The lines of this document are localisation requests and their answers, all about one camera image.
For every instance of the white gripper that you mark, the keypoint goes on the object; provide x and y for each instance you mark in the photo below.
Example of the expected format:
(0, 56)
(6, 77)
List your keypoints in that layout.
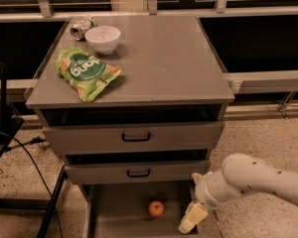
(204, 191)

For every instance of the red apple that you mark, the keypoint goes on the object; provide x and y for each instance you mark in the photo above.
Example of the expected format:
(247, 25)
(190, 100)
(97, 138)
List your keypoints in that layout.
(156, 208)

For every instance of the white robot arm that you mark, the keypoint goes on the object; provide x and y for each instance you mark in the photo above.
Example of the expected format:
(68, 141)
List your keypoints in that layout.
(239, 176)

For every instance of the grey middle drawer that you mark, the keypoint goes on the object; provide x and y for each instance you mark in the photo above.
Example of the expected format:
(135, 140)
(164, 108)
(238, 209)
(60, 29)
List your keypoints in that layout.
(111, 168)

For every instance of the grey drawer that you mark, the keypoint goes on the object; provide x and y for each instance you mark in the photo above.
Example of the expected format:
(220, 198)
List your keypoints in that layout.
(121, 210)
(98, 130)
(111, 168)

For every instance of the grey top drawer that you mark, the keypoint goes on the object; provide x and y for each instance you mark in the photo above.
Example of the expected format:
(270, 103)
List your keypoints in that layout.
(98, 130)

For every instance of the grey drawer cabinet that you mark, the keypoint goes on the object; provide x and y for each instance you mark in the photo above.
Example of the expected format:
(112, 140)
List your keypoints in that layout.
(165, 61)

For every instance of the grey bottom drawer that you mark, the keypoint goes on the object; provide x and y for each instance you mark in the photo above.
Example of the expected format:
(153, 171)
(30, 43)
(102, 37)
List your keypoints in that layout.
(121, 210)

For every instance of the green snack bag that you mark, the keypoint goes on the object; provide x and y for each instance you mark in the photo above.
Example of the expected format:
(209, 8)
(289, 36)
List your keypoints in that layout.
(87, 74)

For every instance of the white bowl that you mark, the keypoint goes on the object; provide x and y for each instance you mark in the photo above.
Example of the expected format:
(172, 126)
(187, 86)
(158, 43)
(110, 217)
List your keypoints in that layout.
(103, 39)

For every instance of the silver soda can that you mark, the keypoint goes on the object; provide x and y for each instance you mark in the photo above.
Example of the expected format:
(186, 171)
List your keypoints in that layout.
(80, 27)

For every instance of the black middle drawer handle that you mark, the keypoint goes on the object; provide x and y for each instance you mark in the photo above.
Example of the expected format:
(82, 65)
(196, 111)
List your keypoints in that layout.
(138, 174)

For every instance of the black drawer handle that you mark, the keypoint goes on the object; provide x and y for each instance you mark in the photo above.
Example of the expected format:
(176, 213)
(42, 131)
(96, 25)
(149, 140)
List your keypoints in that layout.
(136, 138)
(138, 174)

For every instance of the black top drawer handle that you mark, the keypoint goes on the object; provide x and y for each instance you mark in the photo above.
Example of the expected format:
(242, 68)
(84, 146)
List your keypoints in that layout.
(136, 138)

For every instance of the metal window rail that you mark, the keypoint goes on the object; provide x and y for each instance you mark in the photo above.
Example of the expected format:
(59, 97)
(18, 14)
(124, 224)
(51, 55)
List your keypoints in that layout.
(243, 82)

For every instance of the black stand frame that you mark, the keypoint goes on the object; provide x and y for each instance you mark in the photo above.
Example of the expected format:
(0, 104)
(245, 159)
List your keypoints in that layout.
(6, 136)

